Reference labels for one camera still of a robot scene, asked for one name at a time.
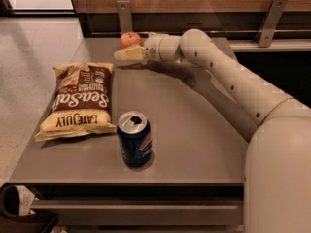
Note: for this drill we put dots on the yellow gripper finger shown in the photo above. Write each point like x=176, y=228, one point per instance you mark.
x=153, y=34
x=132, y=53

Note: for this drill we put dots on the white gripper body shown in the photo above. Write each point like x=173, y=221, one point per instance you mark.
x=153, y=49

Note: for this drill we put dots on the red apple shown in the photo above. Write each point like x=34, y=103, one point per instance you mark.
x=129, y=39

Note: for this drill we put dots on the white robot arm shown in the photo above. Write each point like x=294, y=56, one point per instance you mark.
x=277, y=184

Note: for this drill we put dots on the blue Pepsi can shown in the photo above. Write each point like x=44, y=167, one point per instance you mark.
x=134, y=132

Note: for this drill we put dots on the Late July chips bag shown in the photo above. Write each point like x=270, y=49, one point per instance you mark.
x=82, y=102

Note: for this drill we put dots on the grey metal bracket left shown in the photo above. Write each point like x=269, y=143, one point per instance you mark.
x=125, y=15

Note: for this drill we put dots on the grey metal bracket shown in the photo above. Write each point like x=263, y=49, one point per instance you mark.
x=266, y=33
x=125, y=15

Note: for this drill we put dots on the wooden wall cabinet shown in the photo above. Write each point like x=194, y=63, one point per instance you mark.
x=234, y=19

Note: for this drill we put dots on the grey metal bracket right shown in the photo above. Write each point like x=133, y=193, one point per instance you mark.
x=266, y=33

